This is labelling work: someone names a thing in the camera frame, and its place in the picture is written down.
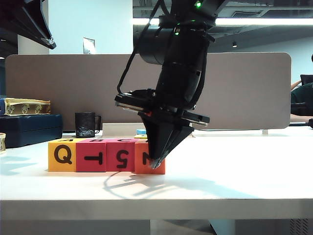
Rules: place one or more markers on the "red foam block letter B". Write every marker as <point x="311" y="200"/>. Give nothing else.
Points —
<point x="91" y="156"/>

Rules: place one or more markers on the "blue box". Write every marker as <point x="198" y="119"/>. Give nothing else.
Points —
<point x="2" y="107"/>

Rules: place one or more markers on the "grey desk divider panel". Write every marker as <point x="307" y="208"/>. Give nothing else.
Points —
<point x="244" y="90"/>

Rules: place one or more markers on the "black ceiling spot lamp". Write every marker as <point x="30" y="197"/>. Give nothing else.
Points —
<point x="234" y="44"/>

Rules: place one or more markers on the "beige patterned box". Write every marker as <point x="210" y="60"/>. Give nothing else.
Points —
<point x="24" y="107"/>

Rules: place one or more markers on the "red foam block letter C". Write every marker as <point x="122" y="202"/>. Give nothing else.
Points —
<point x="121" y="156"/>

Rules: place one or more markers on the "beige fabric block storage bag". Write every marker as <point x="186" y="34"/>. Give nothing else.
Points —
<point x="2" y="144"/>

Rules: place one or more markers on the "blue foam block number 3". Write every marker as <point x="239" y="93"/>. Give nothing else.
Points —
<point x="141" y="132"/>

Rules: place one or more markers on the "green foam block letter Q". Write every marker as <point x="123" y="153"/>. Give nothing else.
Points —
<point x="140" y="136"/>

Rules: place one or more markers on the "white ceiling light strip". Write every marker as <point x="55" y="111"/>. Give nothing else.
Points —
<point x="256" y="21"/>

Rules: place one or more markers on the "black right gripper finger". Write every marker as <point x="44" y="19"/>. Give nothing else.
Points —
<point x="159" y="134"/>
<point x="176" y="142"/>

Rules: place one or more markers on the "paper sign on wall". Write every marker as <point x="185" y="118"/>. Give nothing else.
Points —
<point x="88" y="45"/>

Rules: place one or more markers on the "dark blue plastic case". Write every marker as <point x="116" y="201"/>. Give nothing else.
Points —
<point x="29" y="129"/>

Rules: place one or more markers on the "yellow foam block letter A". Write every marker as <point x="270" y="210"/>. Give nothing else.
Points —
<point x="62" y="156"/>

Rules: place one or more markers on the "orange foam block letter D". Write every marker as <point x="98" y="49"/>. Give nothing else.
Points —
<point x="141" y="159"/>

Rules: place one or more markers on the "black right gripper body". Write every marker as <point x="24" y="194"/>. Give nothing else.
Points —
<point x="146" y="105"/>

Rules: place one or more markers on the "seated person in dark clothes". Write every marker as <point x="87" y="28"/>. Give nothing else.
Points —
<point x="302" y="100"/>

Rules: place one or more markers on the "black mug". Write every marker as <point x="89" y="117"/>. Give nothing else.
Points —
<point x="84" y="124"/>

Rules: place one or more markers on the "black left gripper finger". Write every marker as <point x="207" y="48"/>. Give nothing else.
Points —
<point x="22" y="22"/>
<point x="39" y="17"/>

